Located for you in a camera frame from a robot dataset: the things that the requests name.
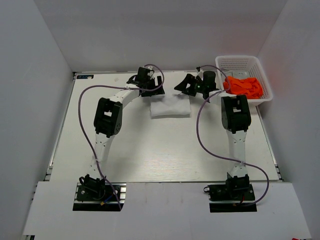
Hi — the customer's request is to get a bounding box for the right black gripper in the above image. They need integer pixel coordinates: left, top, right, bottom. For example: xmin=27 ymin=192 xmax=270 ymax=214
xmin=174 ymin=74 xmax=207 ymax=97

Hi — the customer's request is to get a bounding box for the white t shirt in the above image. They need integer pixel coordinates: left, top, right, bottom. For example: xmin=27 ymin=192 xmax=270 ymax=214
xmin=150 ymin=93 xmax=191 ymax=118

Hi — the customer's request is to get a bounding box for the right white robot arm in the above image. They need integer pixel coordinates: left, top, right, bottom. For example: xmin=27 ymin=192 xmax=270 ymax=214
xmin=174 ymin=71 xmax=252 ymax=181

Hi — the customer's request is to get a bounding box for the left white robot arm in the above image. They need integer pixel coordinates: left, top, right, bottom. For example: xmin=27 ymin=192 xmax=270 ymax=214
xmin=78 ymin=64 xmax=165 ymax=180

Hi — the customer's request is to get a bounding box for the grey cloth in basket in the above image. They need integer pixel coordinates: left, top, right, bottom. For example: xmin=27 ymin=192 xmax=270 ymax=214
xmin=225 ymin=70 xmax=250 ymax=80

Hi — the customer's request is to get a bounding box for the white plastic basket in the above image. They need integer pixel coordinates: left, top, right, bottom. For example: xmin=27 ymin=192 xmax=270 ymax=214
xmin=215 ymin=55 xmax=273 ymax=106

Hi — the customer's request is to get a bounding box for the orange t shirt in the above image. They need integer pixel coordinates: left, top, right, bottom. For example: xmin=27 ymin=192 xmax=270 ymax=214
xmin=222 ymin=76 xmax=264 ymax=99

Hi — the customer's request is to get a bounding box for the blue label sticker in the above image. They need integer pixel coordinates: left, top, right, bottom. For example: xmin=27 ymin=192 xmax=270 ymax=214
xmin=76 ymin=74 xmax=94 ymax=80

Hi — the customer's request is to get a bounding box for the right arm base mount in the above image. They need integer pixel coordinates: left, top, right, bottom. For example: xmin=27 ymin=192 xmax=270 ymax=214
xmin=203 ymin=173 xmax=257 ymax=213

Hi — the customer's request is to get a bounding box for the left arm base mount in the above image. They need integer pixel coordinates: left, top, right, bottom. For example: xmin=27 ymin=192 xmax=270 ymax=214
xmin=72 ymin=174 xmax=127 ymax=212

